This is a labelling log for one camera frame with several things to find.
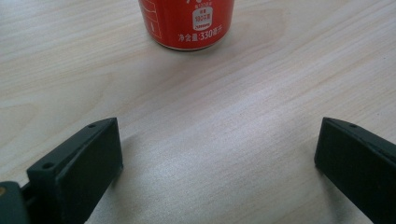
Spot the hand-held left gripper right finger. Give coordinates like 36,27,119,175
314,117,396,224

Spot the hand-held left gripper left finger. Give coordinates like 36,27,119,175
25,117,124,224

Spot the red drink can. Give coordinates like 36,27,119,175
137,0,235,51

